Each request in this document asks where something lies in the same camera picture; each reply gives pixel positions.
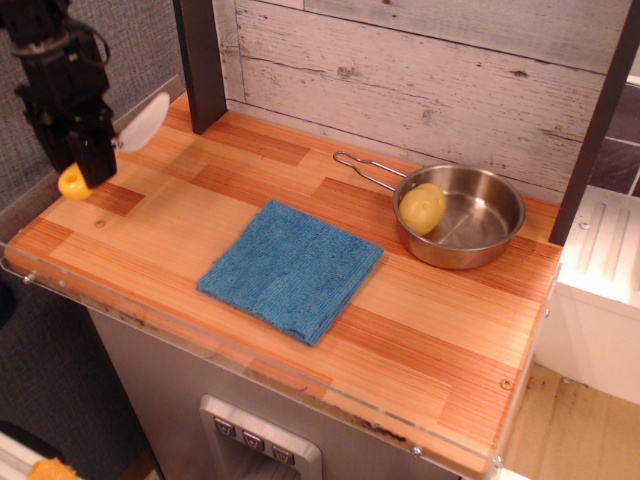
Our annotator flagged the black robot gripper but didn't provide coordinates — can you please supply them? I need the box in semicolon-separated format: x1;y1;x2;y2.
1;1;117;186

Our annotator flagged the yellow handled white toy knife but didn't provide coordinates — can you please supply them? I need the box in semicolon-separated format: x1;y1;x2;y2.
57;92;170;200

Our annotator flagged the clear acrylic table guard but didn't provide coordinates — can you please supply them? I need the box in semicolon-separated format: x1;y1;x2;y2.
6;234;560;479

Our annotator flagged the blue folded cloth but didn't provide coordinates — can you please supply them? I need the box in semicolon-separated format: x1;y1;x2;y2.
197;200;383;346

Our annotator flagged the grey dispenser panel with buttons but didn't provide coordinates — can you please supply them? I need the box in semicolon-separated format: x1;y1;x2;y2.
199;395;323;479

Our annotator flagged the orange object bottom left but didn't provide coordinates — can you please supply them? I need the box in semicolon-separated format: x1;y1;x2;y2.
26;458;79;480

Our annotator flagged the yellow toy potato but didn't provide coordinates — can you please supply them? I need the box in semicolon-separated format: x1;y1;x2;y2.
399;183;447;236

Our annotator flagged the small steel saucepan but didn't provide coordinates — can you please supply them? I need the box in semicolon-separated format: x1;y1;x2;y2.
333;151;526;270

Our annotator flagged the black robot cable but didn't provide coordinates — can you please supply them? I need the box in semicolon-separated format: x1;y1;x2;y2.
64;17;110;69

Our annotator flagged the dark vertical post left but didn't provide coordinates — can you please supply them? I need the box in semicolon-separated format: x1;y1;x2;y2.
173;0;227;134

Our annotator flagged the dark vertical post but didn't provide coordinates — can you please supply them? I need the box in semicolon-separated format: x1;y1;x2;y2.
549;0;639;246
173;0;227;134

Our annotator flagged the dark vertical post right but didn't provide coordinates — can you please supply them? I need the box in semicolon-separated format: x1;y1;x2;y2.
549;0;639;246

